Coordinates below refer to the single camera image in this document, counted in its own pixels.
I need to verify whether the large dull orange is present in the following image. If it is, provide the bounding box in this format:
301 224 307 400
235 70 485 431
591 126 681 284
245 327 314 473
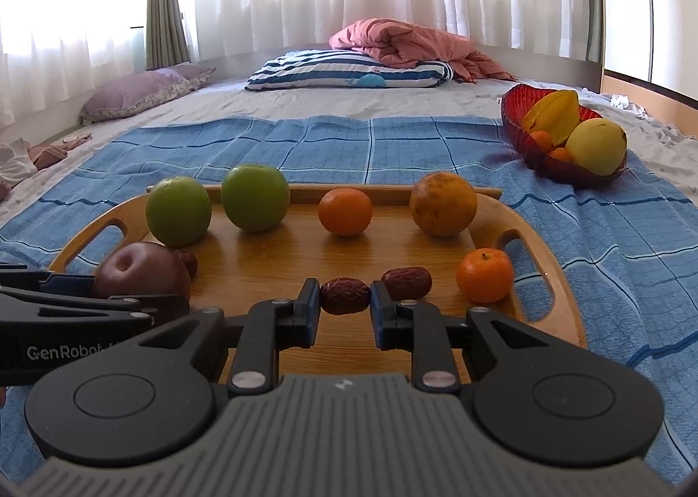
409 171 478 238

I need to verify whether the bed with pale sheet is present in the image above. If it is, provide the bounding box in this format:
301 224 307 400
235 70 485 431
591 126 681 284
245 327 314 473
0 66 698 236

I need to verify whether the yellow pear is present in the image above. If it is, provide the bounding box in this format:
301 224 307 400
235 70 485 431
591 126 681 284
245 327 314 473
564 117 628 176

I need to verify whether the white wardrobe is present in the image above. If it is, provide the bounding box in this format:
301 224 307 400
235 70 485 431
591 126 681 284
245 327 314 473
602 0 698 95

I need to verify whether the wooden tray with handles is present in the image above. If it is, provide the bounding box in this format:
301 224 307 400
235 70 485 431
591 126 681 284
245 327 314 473
48 182 589 383

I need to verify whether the blue white striped pillow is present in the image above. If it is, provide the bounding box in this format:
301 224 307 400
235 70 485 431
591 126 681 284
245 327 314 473
244 49 455 91

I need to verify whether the red glass bowl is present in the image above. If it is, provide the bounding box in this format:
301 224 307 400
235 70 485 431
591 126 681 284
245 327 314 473
500 84 628 190

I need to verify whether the blue checked blanket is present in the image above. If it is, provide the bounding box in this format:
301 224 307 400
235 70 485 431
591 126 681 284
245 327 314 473
0 116 698 487

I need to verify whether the purple pillow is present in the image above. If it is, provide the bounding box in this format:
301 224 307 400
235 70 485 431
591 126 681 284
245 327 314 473
78 65 217 126

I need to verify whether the crumpled white cloth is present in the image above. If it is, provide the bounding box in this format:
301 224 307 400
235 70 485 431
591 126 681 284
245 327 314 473
608 91 650 119

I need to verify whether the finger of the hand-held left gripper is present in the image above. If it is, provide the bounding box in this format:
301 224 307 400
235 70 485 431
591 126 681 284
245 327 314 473
0 267 96 295
0 288 192 326

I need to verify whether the dried red date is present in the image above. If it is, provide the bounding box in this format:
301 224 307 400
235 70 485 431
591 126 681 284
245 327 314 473
319 277 373 316
380 266 433 302
173 251 198 280

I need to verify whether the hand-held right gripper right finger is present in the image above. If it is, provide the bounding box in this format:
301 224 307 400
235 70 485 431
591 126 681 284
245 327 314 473
371 280 554 395

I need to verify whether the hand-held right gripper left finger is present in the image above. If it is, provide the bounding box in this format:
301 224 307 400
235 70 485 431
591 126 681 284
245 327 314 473
136 278 322 395

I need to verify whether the green apple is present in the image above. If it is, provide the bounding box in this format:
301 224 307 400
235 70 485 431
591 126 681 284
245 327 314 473
145 177 212 248
221 164 291 233

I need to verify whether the brown garment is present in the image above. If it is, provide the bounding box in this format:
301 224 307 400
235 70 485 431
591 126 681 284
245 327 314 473
27 144 69 171

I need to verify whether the pink quilt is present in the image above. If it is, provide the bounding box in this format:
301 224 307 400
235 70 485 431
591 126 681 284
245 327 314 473
328 19 518 84

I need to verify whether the dark brown round fruit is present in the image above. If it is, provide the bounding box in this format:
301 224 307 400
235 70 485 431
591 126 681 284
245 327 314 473
92 242 193 307

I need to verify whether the wooden bed frame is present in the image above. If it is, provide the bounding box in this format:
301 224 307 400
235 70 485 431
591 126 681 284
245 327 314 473
600 69 698 141

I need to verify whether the small bright tangerine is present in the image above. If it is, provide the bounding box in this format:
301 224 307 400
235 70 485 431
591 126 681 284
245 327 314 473
318 188 374 237
456 248 515 304

